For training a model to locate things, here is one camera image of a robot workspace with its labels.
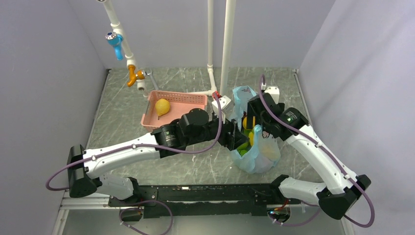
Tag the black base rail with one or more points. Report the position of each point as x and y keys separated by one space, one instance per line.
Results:
x=219 y=199

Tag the blue plastic faucet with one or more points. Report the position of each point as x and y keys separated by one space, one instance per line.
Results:
x=115 y=40

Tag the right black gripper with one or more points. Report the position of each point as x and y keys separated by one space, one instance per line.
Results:
x=250 y=113

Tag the green fake lime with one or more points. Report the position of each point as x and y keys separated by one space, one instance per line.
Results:
x=245 y=147

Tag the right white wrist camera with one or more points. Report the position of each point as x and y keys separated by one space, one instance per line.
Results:
x=272 y=91

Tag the orange plastic faucet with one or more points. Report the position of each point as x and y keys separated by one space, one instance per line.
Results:
x=134 y=76

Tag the silver wrench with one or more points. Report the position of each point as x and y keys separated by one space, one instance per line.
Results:
x=149 y=73

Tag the yellow fake pear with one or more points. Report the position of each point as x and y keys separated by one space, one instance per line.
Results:
x=162 y=107

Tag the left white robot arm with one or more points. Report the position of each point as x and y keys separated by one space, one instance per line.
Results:
x=89 y=169

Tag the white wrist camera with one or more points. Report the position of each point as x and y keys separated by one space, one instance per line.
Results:
x=225 y=103
x=272 y=91

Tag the yellow fake banana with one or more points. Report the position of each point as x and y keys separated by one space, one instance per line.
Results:
x=251 y=138

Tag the light blue plastic bag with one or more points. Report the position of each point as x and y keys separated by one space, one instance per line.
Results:
x=265 y=153

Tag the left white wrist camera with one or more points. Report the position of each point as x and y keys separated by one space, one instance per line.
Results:
x=225 y=103

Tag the pink plastic basket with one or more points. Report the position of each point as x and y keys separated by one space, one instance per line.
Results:
x=180 y=103

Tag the yellow fake lemon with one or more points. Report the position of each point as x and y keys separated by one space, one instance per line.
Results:
x=246 y=123

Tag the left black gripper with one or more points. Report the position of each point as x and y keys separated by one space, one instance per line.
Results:
x=238 y=138

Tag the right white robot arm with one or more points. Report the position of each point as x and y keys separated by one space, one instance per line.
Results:
x=341 y=187

